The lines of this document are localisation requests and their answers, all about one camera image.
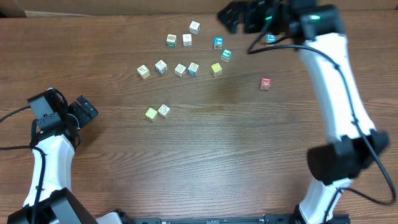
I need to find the green B wooden block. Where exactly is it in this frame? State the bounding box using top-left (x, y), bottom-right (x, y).
top-left (166, 34), bottom-right (177, 47)

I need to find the teal J wooden block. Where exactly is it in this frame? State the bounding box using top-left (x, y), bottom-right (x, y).
top-left (189, 21), bottom-right (200, 35)

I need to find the red P wooden block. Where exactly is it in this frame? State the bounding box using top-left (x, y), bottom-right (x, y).
top-left (174, 63), bottom-right (187, 78)

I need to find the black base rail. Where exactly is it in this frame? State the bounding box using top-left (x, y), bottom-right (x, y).
top-left (118, 213), bottom-right (352, 224)

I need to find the yellow-top bone wooden block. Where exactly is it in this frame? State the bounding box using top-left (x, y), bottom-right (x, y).
top-left (145, 108), bottom-right (158, 121)

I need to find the red-top C wooden block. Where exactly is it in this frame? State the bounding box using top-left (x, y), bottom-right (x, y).
top-left (259, 77), bottom-right (271, 91)

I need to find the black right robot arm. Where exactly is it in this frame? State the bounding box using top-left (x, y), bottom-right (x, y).
top-left (217, 1), bottom-right (389, 223)

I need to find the blue B wooden block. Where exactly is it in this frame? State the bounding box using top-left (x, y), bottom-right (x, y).
top-left (188, 62), bottom-right (199, 77)

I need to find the blue-top P wooden block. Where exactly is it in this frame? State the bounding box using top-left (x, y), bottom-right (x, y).
top-left (265, 34), bottom-right (277, 47)

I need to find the yellow-top face wooden block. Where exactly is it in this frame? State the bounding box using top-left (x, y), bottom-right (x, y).
top-left (211, 63), bottom-right (223, 77)

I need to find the blue-sided white wooden block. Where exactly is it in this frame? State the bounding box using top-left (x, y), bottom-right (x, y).
top-left (155, 60), bottom-right (168, 74)

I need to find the red-sided white wooden block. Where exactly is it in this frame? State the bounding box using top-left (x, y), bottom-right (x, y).
top-left (182, 34), bottom-right (192, 47)

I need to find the white I wooden block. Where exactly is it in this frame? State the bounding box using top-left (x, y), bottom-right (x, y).
top-left (158, 104), bottom-right (171, 118)

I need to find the yellow S wooden block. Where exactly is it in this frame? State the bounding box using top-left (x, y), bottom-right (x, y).
top-left (137, 65), bottom-right (150, 79)

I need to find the green-top L wooden block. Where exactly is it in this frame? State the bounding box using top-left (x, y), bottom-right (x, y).
top-left (220, 49), bottom-right (233, 62)

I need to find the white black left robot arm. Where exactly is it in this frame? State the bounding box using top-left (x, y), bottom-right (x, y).
top-left (7, 88), bottom-right (98, 223)

